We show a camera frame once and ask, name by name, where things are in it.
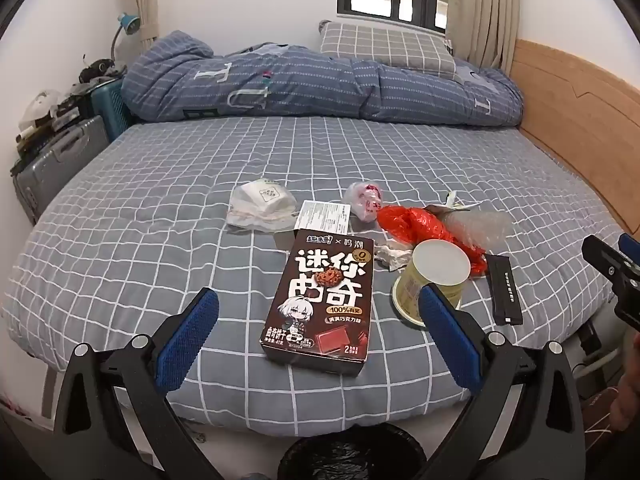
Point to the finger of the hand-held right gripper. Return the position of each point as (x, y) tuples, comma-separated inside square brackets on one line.
[(607, 265), (627, 247)]

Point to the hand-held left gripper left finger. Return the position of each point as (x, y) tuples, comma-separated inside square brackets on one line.
[(185, 340)]

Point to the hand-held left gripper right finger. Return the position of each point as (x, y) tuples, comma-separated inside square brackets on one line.
[(445, 330)]

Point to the black slim box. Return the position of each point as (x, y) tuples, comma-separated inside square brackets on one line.
[(502, 290)]

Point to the yellow paper cup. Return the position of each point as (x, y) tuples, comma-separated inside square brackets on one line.
[(440, 260)]

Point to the white tissue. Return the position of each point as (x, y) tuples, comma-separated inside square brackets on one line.
[(395, 255)]

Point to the clear bubble wrap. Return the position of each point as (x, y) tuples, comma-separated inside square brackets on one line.
[(485, 230)]

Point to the red plastic bag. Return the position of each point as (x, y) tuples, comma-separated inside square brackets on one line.
[(415, 225)]

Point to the brown cookie box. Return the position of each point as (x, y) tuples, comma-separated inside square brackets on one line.
[(320, 310)]

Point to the yellow snack wrapper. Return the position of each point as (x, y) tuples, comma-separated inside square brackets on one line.
[(452, 202)]

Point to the small white plastic bag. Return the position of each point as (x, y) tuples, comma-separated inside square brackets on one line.
[(365, 202)]

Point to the black trash bin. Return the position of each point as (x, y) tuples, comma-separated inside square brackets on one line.
[(350, 460)]

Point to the white cotton pad bag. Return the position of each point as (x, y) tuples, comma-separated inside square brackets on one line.
[(265, 200)]

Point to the white paper label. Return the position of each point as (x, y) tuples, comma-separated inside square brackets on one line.
[(320, 215)]

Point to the wooden headboard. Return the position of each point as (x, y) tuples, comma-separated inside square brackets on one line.
[(575, 110)]

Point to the grey suitcase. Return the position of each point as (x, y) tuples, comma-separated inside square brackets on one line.
[(60, 160)]

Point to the teal suitcase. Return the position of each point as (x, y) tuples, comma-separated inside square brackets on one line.
[(110, 110)]

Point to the white rounded object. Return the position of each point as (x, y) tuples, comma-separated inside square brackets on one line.
[(42, 107)]

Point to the beige curtain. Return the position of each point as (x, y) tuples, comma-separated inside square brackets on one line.
[(485, 10), (145, 0)]

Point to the blue patterned quilt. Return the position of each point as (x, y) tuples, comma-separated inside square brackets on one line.
[(300, 80)]

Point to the grey checked pillow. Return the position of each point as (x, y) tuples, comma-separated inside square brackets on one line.
[(385, 45)]

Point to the blue desk lamp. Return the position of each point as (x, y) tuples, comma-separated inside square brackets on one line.
[(131, 22)]

